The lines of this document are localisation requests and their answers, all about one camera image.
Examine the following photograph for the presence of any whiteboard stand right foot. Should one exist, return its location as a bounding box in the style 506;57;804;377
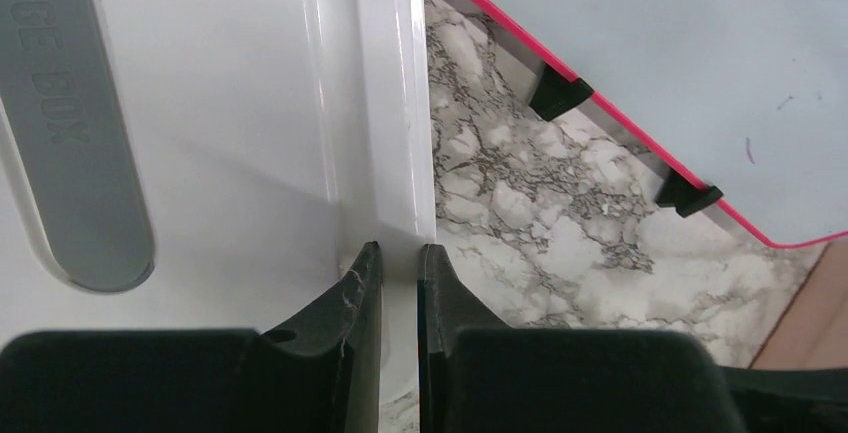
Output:
654;170;723;218

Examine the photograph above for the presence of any pink-framed whiteboard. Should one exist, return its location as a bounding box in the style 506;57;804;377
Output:
471;0;847;248

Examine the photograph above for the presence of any whiteboard stand foot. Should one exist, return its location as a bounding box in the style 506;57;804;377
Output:
654;170;723;218
529;65;594;122

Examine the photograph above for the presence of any pink plastic bin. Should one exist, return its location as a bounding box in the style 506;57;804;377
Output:
751;240;847;370

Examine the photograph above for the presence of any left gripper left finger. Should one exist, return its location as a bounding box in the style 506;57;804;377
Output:
1;242;383;432

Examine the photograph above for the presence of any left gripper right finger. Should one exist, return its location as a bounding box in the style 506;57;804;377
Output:
418;244;745;432

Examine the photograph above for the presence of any white plastic bin lid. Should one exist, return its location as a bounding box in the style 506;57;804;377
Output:
1;0;436;401

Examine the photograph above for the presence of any whiteboard stand left foot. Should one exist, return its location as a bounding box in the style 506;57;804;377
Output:
529;65;594;122

